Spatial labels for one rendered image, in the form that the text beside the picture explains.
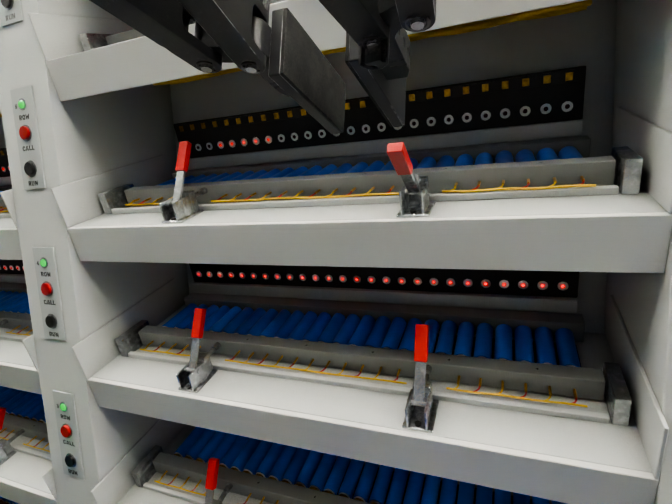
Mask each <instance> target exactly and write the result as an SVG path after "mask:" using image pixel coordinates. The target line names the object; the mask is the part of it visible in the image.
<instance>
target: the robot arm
mask: <svg viewBox="0 0 672 504"><path fill-rule="evenodd" d="M89 1H91V2H93V3H94V4H96V5H97V6H99V7H100V8H102V9H104V10H105V11H107V12H108V13H110V14H111V15H113V16H115V17H116V18H118V19H119V20H121V21H122V22H124V23H126V24H127V25H129V26H130V27H132V28H133V29H135V30H137V31H138V32H140V33H141V34H143V35H144V36H146V37H148V38H149V39H151V40H152V41H154V42H155V43H157V44H159V45H160V46H162V47H164V48H166V49H167V50H169V51H170V52H171V53H173V54H174V55H176V56H177V57H179V58H181V59H182V60H184V61H185V62H187V63H188V64H190V65H191V66H193V67H195V68H196V69H198V70H200V71H202V72H206V73H217V72H219V71H221V69H222V63H235V64H236V65H237V67H238V68H239V69H241V70H242V71H245V72H247V73H252V74H259V75H260V76H261V77H262V78H263V79H265V80H266V81H267V82H268V83H270V85H271V86H272V87H274V88H275V89H276V90H277V91H278V92H279V93H281V94H283V95H285V96H287V97H288V96H291V97H292V98H293V99H294V100H295V101H296V102H297V103H298V104H299V105H300V106H301V107H303V108H304V109H305V110H306V111H307V112H308V113H309V114H310V115H311V116H312V117H313V118H314V119H316V120H317V121H318V122H319V123H320V124H321V125H322V126H323V127H324V128H325V129H326V130H328V131H329V132H330V133H331V134H339V133H343V132H344V118H345V95H346V84H345V82H344V81H343V79H342V78H341V77H340V75H339V74H338V73H337V71H336V70H335V69H334V68H333V66H332V65H331V64H330V62H329V61H328V60H327V58H326V57H325V56H324V55H323V53H322V52H321V51H320V49H319V48H318V47H317V45H316V44H315V43H314V42H313V40H312V39H311V38H310V36H309V35H308V34H307V32H306V31H305V30H304V28H303V27H302V26H301V25H300V23H299V22H298V21H297V19H296V18H295V17H294V15H293V14H292V13H291V12H290V10H289V9H288V8H281V9H277V10H273V11H272V23H271V27H270V26H269V25H268V24H269V9H270V0H266V3H264V4H263V0H89ZM319 2H320V3H321V4H322V5H323V6H324V7H325V8H326V9H327V11H328V12H329V13H330V14H331V15H332V16H333V17H334V18H335V20H336V21H337V22H338V23H339V24H340V25H341V26H342V27H343V29H344V30H345V31H346V50H345V63H346V64H347V66H348V67H349V69H350V70H351V71H352V73H353V74H354V76H355V77H356V79H357V80H358V81H359V83H360V84H361V86H362V87H363V88H364V90H365V91H366V93H367V94H368V96H369V97H370V98H371V100H372V101H373V103H374V104H375V106H376V107H377V108H378V110H379V111H380V113H381V114H382V116H383V117H384V118H385V120H386V121H387V123H388V124H389V126H390V127H401V126H404V125H405V100H406V77H408V74H409V71H410V39H409V37H408V35H407V32H406V30H407V31H410V32H422V31H425V30H428V29H429V28H431V27H432V26H433V25H434V23H435V21H436V0H319ZM190 19H191V20H193V21H194V22H195V33H194V36H193V35H192V34H191V33H189V32H188V28H189V20H190Z"/></svg>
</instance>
